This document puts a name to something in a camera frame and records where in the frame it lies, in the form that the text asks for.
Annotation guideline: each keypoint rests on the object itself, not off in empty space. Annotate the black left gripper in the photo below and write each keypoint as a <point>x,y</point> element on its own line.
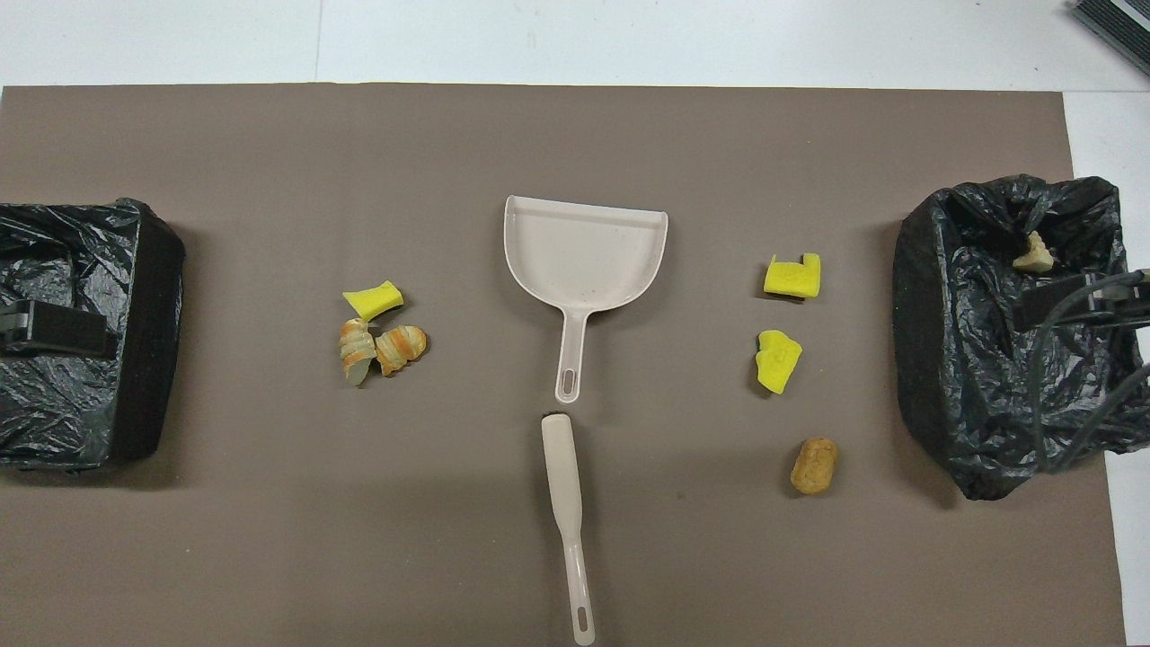
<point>63,331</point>

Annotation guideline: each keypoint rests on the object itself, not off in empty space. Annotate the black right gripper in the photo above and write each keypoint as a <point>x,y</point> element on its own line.
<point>1060,305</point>

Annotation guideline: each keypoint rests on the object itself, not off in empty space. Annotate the yellow notched sponge piece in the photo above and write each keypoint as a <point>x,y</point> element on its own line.
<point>789,279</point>

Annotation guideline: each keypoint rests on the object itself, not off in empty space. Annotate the yellow sponge chunk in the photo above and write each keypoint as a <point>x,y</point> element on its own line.
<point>777,364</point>

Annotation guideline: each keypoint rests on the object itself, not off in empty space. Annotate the brown bread roll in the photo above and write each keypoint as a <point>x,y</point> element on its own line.
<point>814,465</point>

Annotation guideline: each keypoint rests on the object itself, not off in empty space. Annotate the pale striped croissant piece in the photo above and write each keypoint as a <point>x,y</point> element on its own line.
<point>357,346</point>

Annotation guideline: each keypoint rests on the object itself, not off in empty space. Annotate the yellow sponge wedge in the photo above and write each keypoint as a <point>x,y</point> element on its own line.
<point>373,300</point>

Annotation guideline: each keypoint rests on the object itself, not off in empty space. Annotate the orange striped croissant piece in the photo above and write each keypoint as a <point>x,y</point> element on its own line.
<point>400,349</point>

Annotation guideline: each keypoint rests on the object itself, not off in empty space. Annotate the beige plastic dustpan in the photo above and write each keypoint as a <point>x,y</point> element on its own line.
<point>584,256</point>

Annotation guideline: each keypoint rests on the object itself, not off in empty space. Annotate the beige hand brush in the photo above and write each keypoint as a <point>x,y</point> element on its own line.
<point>561,467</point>

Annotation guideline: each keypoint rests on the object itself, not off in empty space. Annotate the black bag lined bin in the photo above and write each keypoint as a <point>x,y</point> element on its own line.
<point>952,404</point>
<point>81,404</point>

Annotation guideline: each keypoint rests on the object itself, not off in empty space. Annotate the small beige bread scrap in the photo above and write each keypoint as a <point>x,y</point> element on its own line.
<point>1033,259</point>

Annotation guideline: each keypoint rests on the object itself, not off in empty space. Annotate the dark ridged panel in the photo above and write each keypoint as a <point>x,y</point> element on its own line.
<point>1119,22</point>

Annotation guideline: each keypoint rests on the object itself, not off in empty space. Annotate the brown table mat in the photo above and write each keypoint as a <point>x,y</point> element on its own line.
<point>449,162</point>

